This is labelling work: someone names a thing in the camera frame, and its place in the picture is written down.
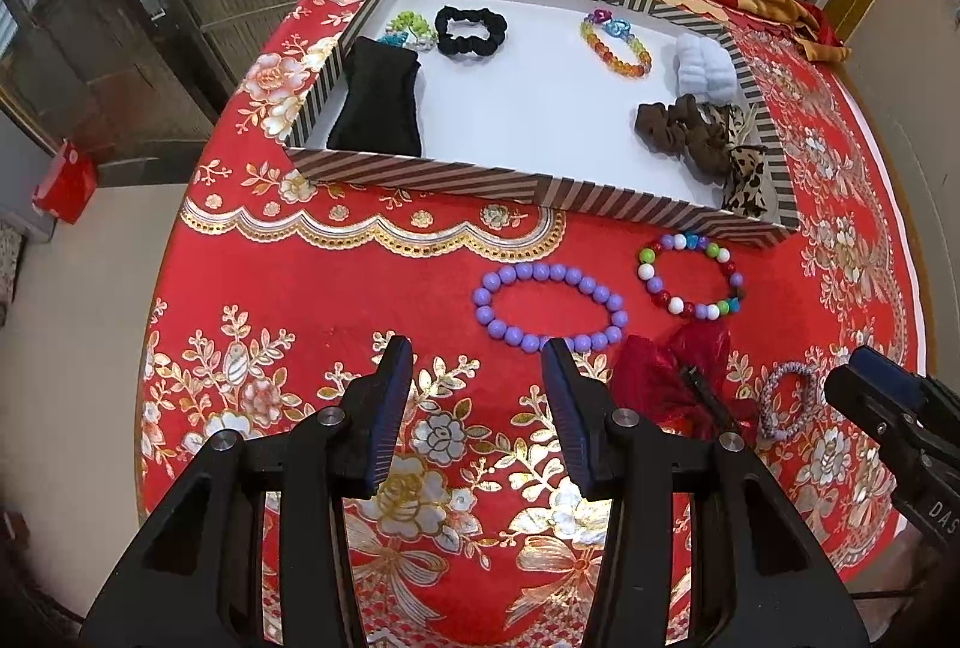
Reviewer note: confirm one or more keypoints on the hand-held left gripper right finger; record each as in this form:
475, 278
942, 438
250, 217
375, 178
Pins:
570, 408

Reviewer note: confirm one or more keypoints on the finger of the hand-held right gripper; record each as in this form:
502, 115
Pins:
883, 367
855, 393

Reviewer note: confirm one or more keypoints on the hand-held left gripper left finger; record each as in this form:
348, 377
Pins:
394, 393

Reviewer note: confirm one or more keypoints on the red bow hair clip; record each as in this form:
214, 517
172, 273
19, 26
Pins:
652, 378

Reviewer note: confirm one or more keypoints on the leopard print bow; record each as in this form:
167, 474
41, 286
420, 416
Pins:
750, 190

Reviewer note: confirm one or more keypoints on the striped cardboard box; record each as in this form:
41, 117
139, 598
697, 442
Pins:
450, 175

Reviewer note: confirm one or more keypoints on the brown scrunchie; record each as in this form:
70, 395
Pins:
675, 130

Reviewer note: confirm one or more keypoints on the white scrunchie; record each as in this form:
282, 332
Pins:
705, 67

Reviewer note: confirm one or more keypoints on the black scrunchie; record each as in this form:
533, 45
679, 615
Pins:
446, 29

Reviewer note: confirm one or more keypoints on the red gold floral tablecloth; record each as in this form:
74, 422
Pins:
300, 288

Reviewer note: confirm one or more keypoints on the red paper bag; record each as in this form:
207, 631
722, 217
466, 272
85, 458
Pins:
66, 183

